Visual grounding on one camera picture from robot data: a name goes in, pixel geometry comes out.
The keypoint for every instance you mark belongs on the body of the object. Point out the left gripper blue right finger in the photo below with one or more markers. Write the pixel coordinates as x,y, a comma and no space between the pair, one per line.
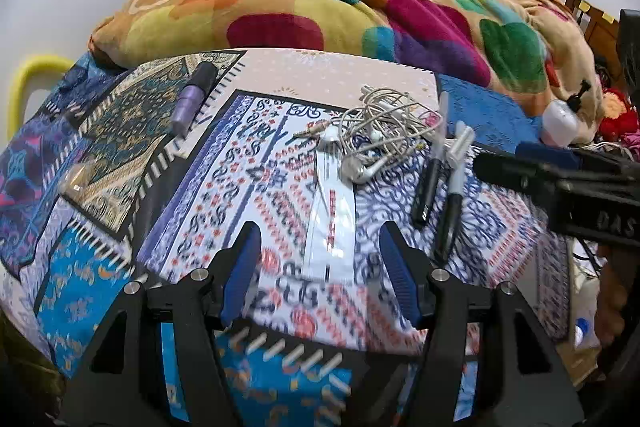
397,256

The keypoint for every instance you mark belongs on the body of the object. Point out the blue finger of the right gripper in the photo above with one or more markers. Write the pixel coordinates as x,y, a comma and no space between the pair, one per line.
559,157
540,181

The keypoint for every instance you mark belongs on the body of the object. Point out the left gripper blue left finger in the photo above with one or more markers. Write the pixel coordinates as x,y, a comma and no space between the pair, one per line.
245,252

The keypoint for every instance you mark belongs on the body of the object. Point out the black white marker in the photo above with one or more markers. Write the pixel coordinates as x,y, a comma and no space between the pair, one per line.
449,221

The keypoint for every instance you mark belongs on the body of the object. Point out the white plastic wrapper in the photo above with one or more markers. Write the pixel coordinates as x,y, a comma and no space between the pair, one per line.
329,253

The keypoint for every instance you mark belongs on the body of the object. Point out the white earphones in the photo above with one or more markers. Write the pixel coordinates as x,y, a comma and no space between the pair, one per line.
382,131

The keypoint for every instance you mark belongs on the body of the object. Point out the purple black marker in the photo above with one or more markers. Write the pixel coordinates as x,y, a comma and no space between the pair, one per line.
192,97

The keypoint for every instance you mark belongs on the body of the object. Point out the black grey marker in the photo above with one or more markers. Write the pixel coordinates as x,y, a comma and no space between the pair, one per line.
428,182

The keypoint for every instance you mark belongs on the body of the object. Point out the white pump bottle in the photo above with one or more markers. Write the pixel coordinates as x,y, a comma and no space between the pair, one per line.
559,120

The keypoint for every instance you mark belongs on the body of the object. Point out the colourful fleece blanket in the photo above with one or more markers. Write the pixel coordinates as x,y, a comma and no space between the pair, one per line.
529,50

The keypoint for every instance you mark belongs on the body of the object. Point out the brown wooden headboard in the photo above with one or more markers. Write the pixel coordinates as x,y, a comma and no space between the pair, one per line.
600,30

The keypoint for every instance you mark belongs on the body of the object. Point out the patterned patchwork bed sheet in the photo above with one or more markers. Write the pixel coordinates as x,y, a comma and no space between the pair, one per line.
115,297

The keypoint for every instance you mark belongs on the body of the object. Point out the small clear plastic piece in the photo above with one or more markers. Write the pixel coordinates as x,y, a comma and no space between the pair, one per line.
76,179

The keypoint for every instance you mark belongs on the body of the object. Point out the yellow curved tube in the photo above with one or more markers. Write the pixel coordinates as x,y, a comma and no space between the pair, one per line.
35,66

